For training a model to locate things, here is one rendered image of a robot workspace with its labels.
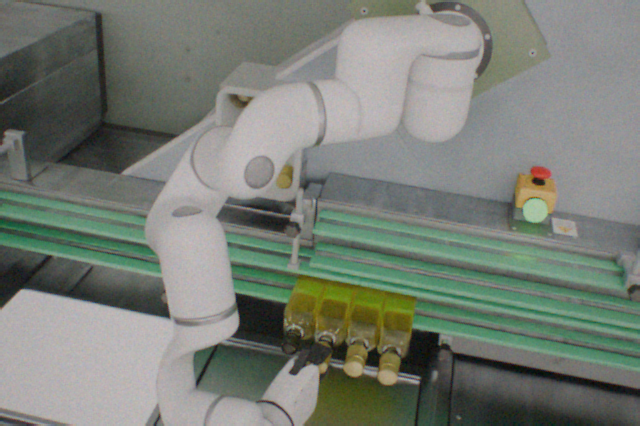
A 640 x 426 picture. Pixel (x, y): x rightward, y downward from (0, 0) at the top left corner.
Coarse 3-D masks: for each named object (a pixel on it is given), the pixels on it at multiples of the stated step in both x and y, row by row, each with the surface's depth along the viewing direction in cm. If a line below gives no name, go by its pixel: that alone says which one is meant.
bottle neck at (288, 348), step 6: (288, 330) 124; (294, 330) 124; (300, 330) 125; (288, 336) 122; (294, 336) 122; (300, 336) 124; (282, 342) 122; (288, 342) 121; (294, 342) 121; (282, 348) 122; (288, 348) 123; (294, 348) 121; (288, 354) 122; (294, 354) 122
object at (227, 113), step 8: (224, 88) 134; (232, 88) 133; (240, 88) 133; (224, 96) 135; (256, 96) 133; (224, 104) 137; (232, 104) 141; (216, 112) 137; (224, 112) 138; (232, 112) 142; (240, 112) 143; (216, 120) 137; (224, 120) 139; (232, 120) 143; (296, 152) 137; (288, 160) 146; (296, 160) 138; (296, 168) 139; (296, 176) 139; (296, 184) 140; (272, 192) 143; (280, 192) 143; (288, 192) 143; (296, 192) 141; (280, 200) 143; (288, 200) 142
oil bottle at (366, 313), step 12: (360, 288) 134; (372, 288) 134; (360, 300) 130; (372, 300) 130; (384, 300) 131; (360, 312) 127; (372, 312) 127; (348, 324) 125; (360, 324) 124; (372, 324) 124; (348, 336) 124; (360, 336) 123; (372, 336) 123; (372, 348) 125
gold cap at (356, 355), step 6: (348, 348) 121; (354, 348) 120; (360, 348) 120; (348, 354) 119; (354, 354) 119; (360, 354) 119; (366, 354) 121; (348, 360) 118; (354, 360) 117; (360, 360) 118; (348, 366) 118; (354, 366) 118; (360, 366) 117; (348, 372) 119; (354, 372) 118; (360, 372) 118
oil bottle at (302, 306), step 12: (300, 276) 136; (312, 276) 136; (300, 288) 132; (312, 288) 133; (324, 288) 134; (288, 300) 129; (300, 300) 129; (312, 300) 129; (288, 312) 126; (300, 312) 126; (312, 312) 126; (288, 324) 125; (300, 324) 125; (312, 324) 126
